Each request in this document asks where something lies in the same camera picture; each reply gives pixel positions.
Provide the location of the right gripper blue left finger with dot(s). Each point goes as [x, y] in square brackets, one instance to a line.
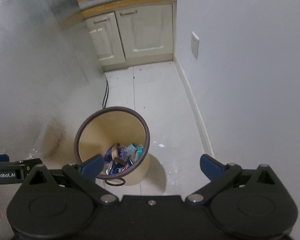
[83, 176]

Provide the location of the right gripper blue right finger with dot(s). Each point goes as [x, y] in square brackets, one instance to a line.
[221, 176]

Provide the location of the blue Pepsi can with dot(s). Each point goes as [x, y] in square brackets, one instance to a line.
[117, 160]

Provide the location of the clear orange plastic bag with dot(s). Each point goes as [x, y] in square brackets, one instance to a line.
[133, 152]

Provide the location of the beige trash bin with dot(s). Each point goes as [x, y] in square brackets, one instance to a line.
[115, 126]

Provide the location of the cream low cabinet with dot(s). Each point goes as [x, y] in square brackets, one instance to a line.
[128, 33]

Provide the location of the white wall socket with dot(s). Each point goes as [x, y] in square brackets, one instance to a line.
[194, 45]

